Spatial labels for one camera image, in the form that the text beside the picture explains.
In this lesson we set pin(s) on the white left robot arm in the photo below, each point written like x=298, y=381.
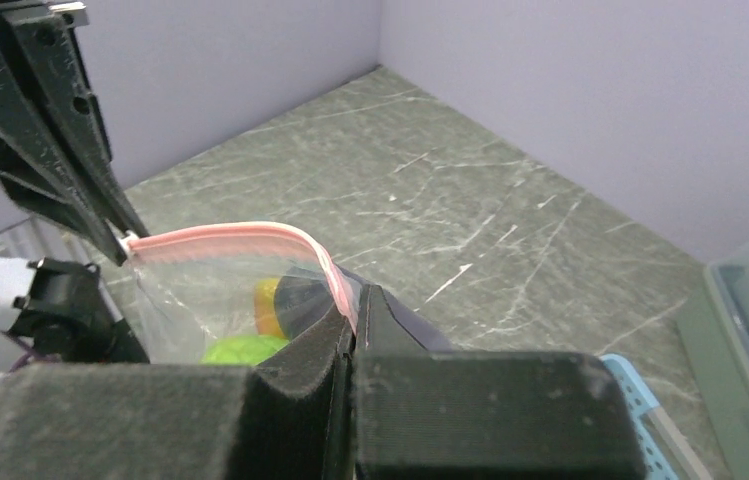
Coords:
x=58, y=311

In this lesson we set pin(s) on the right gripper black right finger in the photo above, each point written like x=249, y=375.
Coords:
x=474, y=414

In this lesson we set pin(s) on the clear zip top bag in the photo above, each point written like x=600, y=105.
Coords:
x=195, y=285

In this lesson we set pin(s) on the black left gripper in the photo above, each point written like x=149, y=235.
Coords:
x=55, y=156

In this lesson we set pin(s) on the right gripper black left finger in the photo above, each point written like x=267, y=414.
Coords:
x=150, y=421

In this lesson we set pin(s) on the yellow banana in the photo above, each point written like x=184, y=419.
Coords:
x=265, y=315

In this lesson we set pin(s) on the green custard apple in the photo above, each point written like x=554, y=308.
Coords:
x=243, y=350

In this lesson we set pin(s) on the light blue plastic basket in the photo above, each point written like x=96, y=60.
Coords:
x=667, y=453

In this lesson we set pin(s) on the purple eggplant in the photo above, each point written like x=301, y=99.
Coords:
x=384, y=323

